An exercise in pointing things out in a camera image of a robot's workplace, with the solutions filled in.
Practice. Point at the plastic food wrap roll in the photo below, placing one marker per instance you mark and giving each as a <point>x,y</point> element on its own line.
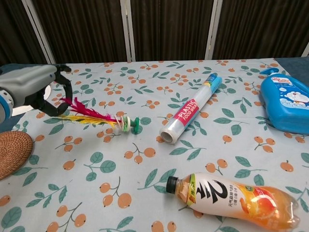
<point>188,113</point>

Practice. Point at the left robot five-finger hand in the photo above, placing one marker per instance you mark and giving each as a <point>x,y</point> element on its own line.
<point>29,82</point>

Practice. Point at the floral print tablecloth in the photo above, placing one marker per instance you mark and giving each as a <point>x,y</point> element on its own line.
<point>144,157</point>

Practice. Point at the dark folding screen partition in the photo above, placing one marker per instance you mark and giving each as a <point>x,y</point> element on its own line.
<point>169,26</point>

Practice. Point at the round woven rattan coaster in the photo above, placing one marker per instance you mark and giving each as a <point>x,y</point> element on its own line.
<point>12,152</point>

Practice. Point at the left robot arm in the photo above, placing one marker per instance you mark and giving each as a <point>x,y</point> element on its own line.
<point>4,106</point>

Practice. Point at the blue detergent pump bottle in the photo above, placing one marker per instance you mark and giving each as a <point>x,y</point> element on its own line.
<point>287,104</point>

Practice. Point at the colourful feather toy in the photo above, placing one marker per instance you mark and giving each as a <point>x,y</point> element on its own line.
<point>96,118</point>

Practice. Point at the orange drink plastic bottle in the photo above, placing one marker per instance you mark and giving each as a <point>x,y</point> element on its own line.
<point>231,200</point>

